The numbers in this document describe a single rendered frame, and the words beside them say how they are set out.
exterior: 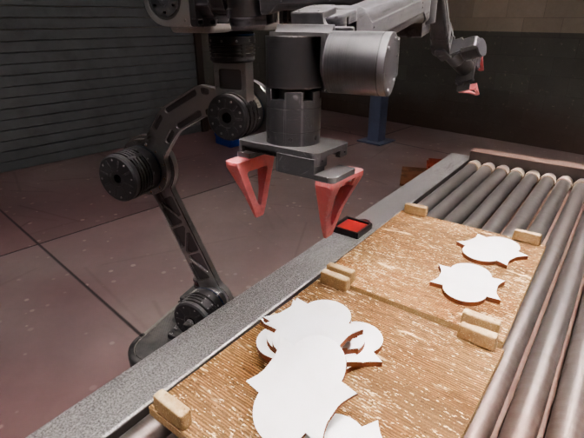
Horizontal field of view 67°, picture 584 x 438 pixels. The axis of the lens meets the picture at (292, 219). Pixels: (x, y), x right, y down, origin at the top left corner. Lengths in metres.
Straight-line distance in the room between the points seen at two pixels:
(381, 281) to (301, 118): 0.52
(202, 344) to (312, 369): 0.24
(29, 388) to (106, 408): 1.56
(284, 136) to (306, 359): 0.30
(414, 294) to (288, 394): 0.37
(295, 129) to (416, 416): 0.41
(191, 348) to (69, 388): 1.45
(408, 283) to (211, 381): 0.43
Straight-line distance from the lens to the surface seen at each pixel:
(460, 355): 0.76
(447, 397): 0.69
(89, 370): 2.24
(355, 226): 1.14
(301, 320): 0.69
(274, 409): 0.61
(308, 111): 0.45
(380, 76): 0.42
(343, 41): 0.43
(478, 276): 0.95
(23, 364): 2.40
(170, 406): 0.63
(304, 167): 0.44
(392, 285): 0.90
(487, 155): 1.82
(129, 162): 1.67
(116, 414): 0.71
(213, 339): 0.79
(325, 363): 0.60
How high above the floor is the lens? 1.41
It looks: 24 degrees down
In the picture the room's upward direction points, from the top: straight up
